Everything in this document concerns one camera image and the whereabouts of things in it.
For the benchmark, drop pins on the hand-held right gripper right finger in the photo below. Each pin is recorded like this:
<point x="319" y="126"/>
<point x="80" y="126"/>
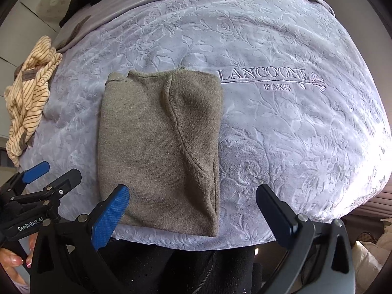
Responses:
<point x="275" y="217"/>

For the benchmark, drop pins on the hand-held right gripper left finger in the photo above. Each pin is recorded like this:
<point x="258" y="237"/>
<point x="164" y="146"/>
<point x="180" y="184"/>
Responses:
<point x="110" y="217"/>

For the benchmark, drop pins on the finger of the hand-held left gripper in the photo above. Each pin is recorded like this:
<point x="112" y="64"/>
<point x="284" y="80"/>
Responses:
<point x="35" y="171"/>
<point x="64" y="183"/>

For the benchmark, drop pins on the olive knit sweater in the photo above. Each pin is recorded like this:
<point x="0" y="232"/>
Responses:
<point x="144" y="147"/>

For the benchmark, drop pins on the person's left forearm lilac sleeve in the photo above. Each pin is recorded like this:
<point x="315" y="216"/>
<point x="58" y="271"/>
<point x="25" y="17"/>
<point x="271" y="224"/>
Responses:
<point x="23" y="287"/>

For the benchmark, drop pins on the person's left hand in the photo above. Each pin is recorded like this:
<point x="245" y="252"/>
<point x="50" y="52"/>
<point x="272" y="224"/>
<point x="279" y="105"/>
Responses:
<point x="9" y="260"/>

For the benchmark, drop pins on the lavender embossed blanket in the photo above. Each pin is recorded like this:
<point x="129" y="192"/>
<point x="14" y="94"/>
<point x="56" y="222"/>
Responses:
<point x="291" y="147"/>

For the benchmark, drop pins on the beige striped garment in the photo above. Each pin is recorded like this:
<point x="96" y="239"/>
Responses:
<point x="27" y="98"/>

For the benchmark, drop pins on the white padded jacket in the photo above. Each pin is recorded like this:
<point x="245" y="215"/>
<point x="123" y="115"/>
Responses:
<point x="373" y="263"/>

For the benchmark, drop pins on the white fan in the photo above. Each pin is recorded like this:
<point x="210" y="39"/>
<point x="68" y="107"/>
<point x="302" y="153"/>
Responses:
<point x="55" y="1"/>

